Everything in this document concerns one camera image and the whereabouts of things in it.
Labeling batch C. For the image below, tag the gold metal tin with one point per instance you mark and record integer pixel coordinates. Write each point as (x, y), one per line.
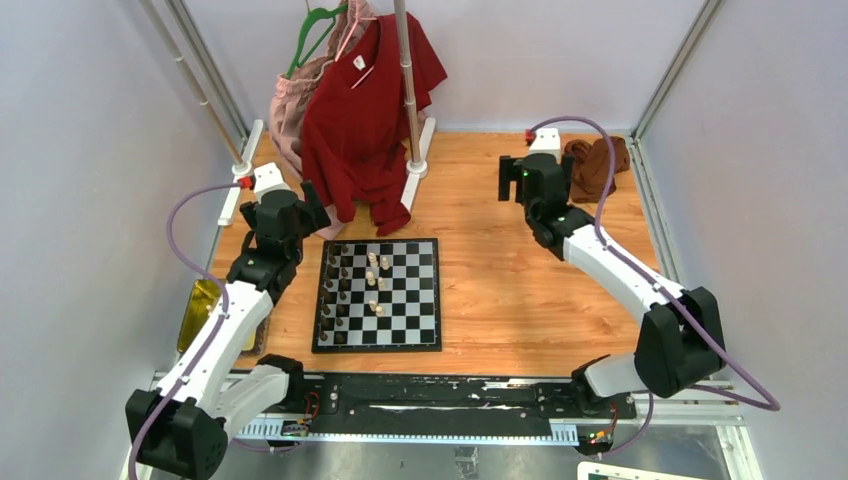
(202, 298)

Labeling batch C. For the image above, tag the green clothes hanger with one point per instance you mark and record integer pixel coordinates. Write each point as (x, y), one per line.
(316, 27)

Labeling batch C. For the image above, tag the red t-shirt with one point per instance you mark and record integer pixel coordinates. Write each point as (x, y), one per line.
(353, 131)

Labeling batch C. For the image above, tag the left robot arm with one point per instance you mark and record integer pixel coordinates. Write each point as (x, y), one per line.
(185, 424)

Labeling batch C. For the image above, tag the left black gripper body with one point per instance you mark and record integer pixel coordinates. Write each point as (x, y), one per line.
(311, 220)

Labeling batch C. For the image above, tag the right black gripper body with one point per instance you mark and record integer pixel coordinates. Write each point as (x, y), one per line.
(511, 171)

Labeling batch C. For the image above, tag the brown crumpled cloth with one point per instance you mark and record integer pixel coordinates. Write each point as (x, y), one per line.
(591, 166)

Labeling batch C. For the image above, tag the pink garment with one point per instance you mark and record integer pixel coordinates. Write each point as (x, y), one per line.
(294, 91)

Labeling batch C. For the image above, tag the metal clothes rack pole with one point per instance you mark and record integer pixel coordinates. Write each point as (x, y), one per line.
(406, 64)

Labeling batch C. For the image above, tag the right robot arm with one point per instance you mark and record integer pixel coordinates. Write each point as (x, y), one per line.
(679, 328)

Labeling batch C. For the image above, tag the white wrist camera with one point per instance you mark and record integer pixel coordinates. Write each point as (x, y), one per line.
(545, 140)
(268, 178)

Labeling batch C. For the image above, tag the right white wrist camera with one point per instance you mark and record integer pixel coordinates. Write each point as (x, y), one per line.
(545, 140)

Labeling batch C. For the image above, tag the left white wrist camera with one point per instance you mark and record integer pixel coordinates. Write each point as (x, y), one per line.
(268, 178)

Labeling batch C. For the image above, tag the black white chessboard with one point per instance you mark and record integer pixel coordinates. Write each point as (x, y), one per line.
(378, 296)

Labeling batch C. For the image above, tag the white rack base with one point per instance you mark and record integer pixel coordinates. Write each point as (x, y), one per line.
(417, 166)

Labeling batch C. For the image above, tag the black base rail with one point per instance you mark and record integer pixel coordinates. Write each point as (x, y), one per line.
(436, 408)

